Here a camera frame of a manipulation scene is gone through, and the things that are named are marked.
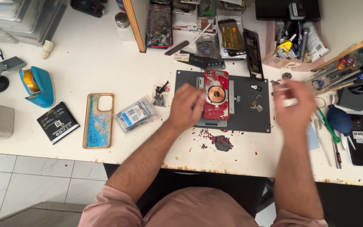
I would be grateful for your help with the person's left hand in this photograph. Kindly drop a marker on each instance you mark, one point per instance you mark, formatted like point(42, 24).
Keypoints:
point(184, 108)

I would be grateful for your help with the person's right hand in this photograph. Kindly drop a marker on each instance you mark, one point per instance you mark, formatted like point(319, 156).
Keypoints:
point(295, 110)

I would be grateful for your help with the person's left fingers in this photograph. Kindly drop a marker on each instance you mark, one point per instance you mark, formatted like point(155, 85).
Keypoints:
point(196, 94)

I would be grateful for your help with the person's right fingers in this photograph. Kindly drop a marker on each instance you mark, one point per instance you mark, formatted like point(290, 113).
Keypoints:
point(291, 86)

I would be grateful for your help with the red phone back housing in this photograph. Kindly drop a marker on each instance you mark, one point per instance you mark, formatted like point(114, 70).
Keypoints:
point(221, 80)

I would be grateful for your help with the rubber band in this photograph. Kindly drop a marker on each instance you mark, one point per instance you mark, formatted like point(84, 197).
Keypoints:
point(320, 98)

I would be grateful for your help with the black battery with labels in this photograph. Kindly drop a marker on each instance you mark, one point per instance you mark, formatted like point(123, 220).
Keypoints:
point(203, 60)

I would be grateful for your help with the small bag of black parts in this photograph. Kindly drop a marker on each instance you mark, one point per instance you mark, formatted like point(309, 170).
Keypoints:
point(160, 94)

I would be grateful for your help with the grey metal phone clamp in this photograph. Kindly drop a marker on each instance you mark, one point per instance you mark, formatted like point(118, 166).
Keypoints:
point(232, 104)

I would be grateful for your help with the small metal shield pieces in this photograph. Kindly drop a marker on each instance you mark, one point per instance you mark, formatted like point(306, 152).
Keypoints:
point(257, 105)

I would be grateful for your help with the yellow glue tube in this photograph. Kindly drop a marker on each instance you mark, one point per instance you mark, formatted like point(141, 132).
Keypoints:
point(285, 45)

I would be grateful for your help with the rack of screwdrivers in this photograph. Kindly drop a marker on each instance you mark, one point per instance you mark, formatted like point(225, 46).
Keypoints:
point(339, 74)

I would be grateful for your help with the black flat pry tool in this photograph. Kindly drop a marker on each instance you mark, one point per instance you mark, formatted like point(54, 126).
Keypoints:
point(176, 48)

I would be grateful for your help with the pink tray of tools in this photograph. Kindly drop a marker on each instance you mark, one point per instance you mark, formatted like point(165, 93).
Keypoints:
point(313, 41)

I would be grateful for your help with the dark grey work mat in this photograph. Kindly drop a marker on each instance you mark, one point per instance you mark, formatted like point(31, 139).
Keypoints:
point(250, 121)

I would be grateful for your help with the grey debris clump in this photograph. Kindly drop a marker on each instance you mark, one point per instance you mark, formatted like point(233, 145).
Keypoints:
point(222, 143)

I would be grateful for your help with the light blue card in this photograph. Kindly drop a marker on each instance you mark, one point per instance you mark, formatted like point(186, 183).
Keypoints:
point(312, 138)

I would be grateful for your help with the green pry tool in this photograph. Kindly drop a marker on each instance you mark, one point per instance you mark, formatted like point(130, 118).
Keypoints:
point(330, 127)

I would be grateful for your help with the blue air blower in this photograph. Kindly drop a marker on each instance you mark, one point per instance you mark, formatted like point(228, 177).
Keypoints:
point(339, 119)

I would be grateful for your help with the white stick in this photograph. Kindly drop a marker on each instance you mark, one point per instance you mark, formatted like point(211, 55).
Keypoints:
point(199, 35)

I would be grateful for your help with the black stand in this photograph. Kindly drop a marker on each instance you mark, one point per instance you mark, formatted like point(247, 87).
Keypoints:
point(351, 97)

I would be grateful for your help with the metal tweezers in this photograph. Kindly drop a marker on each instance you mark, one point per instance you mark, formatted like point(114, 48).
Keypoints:
point(321, 143)

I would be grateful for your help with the clear bag of parts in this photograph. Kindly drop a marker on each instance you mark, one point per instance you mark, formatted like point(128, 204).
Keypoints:
point(135, 115)

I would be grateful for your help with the phone screen with gold card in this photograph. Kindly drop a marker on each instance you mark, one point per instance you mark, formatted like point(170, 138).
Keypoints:
point(231, 37)

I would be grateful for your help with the wooden strip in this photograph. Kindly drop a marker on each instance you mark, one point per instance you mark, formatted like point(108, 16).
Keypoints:
point(348, 50)

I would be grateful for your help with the black tablet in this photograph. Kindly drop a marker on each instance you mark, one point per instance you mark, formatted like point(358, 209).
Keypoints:
point(276, 11)

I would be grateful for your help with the bag of dark phone parts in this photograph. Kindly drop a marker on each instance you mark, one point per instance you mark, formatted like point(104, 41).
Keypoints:
point(159, 26)

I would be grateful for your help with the heap of phone parts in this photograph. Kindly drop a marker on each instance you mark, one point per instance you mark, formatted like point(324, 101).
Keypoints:
point(200, 12)

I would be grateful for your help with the black craft knife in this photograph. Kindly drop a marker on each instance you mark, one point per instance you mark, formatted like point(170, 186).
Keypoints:
point(337, 156)

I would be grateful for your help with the wooden framed board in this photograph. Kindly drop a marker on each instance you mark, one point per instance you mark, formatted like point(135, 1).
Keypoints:
point(136, 25)

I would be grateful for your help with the black phone with white label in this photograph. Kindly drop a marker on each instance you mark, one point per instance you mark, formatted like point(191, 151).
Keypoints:
point(362, 148)

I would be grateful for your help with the blue glitter phone case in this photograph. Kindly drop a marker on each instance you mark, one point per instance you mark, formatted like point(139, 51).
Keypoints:
point(99, 126)

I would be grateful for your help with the small jar with metal lid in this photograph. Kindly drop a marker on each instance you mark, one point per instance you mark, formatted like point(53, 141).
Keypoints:
point(122, 19)

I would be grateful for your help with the person's pink shirt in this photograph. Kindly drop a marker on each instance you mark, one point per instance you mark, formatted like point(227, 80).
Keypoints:
point(194, 209)

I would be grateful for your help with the black device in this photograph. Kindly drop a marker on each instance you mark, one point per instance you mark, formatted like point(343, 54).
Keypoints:
point(87, 7)

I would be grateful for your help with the black battery package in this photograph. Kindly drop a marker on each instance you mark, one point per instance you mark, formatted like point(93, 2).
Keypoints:
point(58, 122)

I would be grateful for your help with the blue tape dispenser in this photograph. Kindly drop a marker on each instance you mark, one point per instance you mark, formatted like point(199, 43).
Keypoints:
point(41, 86)

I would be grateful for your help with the white plastic cap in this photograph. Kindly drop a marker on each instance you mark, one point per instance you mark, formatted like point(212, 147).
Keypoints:
point(47, 49)

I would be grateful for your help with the clear plastic drawer unit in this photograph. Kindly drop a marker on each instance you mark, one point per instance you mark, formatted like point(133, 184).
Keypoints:
point(20, 19)

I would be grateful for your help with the grey box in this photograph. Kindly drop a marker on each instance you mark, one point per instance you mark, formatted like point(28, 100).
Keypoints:
point(36, 216)

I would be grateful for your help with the black phone frame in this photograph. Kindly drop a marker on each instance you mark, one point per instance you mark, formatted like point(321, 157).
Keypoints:
point(253, 53)

